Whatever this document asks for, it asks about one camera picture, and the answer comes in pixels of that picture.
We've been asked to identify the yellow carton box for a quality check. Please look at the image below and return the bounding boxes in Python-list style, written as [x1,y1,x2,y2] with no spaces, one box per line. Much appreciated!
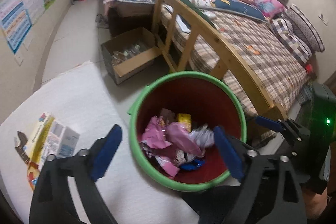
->
[14,113,55,190]

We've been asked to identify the blue white milk carton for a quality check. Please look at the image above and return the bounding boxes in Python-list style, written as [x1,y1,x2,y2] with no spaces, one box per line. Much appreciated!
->
[38,120,80,171]

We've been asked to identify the white paper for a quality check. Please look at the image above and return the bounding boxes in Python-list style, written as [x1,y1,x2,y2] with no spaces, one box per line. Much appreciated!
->
[189,124,215,149]

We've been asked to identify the pink snack wrapper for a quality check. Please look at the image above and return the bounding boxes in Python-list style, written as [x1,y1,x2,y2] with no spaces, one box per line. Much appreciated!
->
[139,116,205,178]

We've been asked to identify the green red trash bin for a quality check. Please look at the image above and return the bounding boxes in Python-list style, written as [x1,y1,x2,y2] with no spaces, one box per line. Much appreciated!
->
[128,71,247,192]

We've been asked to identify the person right hand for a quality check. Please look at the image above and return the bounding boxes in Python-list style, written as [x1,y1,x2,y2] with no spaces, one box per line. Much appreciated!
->
[301,186,329,219]

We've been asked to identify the plaid checked pillow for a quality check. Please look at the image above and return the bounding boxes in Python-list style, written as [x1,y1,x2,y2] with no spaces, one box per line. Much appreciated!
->
[269,18,313,67]

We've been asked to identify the pink cartoon pillow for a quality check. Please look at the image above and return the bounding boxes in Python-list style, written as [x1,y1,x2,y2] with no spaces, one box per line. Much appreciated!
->
[255,0,285,19]

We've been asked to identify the navy cartoon pillow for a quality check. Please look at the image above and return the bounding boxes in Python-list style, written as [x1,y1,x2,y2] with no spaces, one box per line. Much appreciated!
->
[188,0,267,22]

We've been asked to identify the cardboard box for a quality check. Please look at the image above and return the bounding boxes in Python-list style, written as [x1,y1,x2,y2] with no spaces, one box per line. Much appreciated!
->
[101,28,161,85]

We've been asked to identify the grey slippers on floor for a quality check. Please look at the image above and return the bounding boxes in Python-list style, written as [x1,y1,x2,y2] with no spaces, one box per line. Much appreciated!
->
[95,14,109,29]

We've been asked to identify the wall poster chart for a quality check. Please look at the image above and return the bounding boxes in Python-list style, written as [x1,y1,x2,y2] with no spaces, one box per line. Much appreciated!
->
[1,0,55,54]

